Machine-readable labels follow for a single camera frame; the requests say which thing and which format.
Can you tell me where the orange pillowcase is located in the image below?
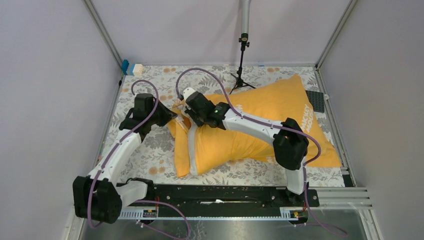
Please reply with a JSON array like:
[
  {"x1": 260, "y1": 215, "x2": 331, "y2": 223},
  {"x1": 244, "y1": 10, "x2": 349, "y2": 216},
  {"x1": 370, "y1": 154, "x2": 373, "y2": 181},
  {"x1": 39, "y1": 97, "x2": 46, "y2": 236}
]
[{"x1": 167, "y1": 74, "x2": 341, "y2": 178}]

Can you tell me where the white pillow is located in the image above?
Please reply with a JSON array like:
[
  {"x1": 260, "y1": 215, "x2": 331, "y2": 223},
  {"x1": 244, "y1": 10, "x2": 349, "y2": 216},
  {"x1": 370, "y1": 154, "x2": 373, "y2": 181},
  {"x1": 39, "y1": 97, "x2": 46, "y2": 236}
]
[{"x1": 187, "y1": 123, "x2": 199, "y2": 176}]

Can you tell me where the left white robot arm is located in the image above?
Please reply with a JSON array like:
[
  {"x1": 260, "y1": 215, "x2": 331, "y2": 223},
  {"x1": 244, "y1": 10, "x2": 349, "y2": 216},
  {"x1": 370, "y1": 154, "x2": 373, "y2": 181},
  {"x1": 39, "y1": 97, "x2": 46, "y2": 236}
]
[{"x1": 72, "y1": 93, "x2": 177, "y2": 224}]

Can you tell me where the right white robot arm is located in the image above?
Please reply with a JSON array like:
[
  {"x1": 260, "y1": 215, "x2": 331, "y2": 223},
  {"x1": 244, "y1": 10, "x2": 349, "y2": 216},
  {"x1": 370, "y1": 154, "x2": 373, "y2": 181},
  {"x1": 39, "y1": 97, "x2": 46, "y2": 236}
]
[{"x1": 182, "y1": 87, "x2": 309, "y2": 206}]

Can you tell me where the blue white box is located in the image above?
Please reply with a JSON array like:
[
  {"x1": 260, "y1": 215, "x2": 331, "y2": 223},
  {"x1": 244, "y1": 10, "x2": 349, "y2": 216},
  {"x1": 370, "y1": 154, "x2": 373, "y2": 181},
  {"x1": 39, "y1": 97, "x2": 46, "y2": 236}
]
[{"x1": 120, "y1": 59, "x2": 145, "y2": 77}]

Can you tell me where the floral tablecloth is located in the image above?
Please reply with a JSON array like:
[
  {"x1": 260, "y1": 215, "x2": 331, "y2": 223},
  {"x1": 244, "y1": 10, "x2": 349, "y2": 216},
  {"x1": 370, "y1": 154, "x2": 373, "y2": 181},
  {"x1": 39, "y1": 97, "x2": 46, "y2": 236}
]
[{"x1": 96, "y1": 64, "x2": 346, "y2": 188}]

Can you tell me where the black tripod stand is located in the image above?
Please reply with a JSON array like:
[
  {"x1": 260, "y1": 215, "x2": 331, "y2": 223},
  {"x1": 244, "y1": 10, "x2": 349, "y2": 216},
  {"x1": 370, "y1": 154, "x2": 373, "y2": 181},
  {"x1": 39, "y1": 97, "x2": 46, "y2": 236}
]
[{"x1": 229, "y1": 32, "x2": 256, "y2": 94}]

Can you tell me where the dark grey building plate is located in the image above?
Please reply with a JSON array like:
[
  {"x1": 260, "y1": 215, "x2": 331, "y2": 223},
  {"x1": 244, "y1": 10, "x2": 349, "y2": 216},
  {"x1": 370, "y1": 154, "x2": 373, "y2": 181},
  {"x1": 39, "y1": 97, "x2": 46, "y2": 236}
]
[{"x1": 305, "y1": 90, "x2": 325, "y2": 113}]

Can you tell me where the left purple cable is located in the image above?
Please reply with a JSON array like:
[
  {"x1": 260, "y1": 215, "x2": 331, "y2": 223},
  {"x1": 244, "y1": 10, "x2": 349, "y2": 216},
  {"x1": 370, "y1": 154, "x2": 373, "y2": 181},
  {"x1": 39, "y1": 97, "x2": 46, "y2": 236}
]
[{"x1": 86, "y1": 79, "x2": 192, "y2": 240}]

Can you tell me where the purple cable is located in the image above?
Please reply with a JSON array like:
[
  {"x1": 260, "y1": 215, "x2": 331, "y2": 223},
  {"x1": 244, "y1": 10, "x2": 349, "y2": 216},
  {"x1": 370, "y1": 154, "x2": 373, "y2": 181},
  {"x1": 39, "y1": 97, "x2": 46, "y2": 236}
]
[
  {"x1": 174, "y1": 67, "x2": 349, "y2": 238},
  {"x1": 86, "y1": 79, "x2": 192, "y2": 240}
]

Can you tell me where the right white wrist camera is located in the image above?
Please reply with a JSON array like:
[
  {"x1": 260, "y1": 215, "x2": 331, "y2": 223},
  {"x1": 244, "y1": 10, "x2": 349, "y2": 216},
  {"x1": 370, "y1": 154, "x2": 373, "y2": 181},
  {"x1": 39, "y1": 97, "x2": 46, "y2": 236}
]
[{"x1": 178, "y1": 87, "x2": 197, "y2": 102}]

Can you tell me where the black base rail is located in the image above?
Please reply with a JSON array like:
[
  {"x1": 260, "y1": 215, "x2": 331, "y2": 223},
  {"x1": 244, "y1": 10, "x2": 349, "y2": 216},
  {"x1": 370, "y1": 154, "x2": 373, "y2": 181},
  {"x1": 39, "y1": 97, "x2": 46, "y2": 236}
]
[{"x1": 123, "y1": 184, "x2": 320, "y2": 219}]

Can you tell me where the white slotted cable duct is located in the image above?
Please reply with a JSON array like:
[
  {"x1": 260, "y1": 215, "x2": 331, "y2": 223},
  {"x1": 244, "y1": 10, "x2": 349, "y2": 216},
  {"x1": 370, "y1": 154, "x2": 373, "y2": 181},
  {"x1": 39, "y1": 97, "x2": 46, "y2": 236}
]
[{"x1": 118, "y1": 206, "x2": 299, "y2": 221}]

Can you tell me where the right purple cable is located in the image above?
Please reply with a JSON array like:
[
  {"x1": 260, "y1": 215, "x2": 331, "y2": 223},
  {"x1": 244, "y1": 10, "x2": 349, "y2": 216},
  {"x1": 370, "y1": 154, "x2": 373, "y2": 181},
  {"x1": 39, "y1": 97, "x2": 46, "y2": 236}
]
[{"x1": 174, "y1": 67, "x2": 349, "y2": 238}]

